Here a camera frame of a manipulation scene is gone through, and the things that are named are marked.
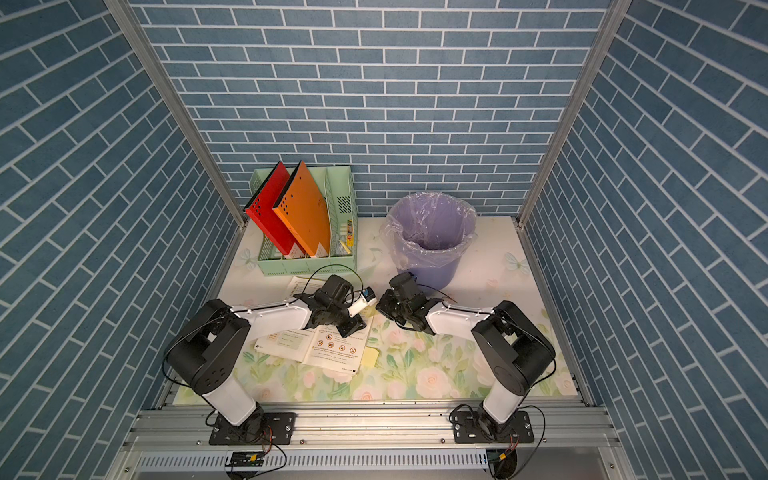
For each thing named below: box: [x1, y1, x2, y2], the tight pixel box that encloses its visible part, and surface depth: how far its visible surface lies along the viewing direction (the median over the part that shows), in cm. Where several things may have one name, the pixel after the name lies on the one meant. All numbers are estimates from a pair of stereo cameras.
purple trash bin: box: [379, 192, 477, 295], surface depth 91 cm
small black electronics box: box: [225, 451, 265, 467], surface depth 73 cm
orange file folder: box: [272, 160, 331, 257], surface depth 100 cm
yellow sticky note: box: [361, 346, 379, 367], surface depth 86 cm
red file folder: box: [243, 161, 306, 255], surface depth 88 cm
